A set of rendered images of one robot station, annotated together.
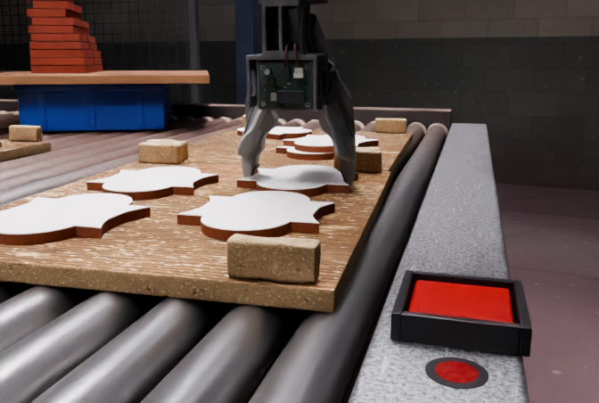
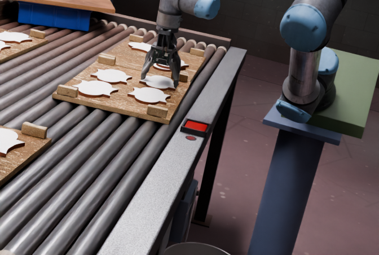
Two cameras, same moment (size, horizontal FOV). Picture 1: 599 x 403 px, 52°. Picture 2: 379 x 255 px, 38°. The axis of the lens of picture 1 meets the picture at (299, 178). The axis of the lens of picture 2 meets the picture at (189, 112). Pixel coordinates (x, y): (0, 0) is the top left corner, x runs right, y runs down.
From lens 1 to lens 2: 1.20 m
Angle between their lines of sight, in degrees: 12
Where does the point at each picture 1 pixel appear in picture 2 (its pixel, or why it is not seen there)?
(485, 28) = not seen: outside the picture
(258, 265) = (154, 112)
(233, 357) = (148, 130)
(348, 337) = (171, 130)
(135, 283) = (124, 111)
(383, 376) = (177, 136)
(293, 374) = (161, 133)
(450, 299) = (194, 125)
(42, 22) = not seen: outside the picture
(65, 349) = (114, 124)
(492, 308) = (202, 128)
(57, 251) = (101, 101)
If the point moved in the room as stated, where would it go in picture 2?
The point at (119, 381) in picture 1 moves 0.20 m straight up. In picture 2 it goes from (128, 131) to (139, 60)
